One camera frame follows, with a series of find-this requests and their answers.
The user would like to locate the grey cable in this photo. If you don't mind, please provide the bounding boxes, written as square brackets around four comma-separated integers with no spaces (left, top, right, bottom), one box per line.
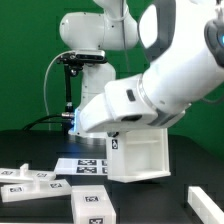
[43,51,72,132]

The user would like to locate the white cabinet top block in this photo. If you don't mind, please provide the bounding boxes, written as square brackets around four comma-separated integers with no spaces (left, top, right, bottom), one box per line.
[71,185,116,224]

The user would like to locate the white door panel with knob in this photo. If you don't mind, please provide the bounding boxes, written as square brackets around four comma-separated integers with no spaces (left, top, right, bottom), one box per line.
[0,163,56,183]

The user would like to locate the white bar piece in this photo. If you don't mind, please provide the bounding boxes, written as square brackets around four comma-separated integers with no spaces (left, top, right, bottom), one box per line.
[187,186,224,224]

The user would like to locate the white marker sheet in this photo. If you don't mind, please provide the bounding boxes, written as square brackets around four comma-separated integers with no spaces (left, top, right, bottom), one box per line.
[54,158,107,176]

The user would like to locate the white cabinet body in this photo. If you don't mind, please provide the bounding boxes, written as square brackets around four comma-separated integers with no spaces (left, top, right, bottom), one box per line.
[106,129,171,183]

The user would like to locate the black camera stand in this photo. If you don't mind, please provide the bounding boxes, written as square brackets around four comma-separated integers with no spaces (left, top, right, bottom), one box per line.
[63,66,78,114]

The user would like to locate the black camera on stand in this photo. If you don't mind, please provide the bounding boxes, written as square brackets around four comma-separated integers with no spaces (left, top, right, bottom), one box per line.
[56,50,107,71]

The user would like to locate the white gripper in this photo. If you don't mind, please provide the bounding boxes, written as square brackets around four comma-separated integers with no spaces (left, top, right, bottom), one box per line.
[80,74,158,133]

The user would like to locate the black base cables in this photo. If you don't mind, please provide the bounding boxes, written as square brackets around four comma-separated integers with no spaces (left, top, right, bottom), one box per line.
[21,112,76,132]

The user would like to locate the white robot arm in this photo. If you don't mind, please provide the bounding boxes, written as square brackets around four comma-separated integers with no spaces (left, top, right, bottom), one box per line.
[59,0,224,137]

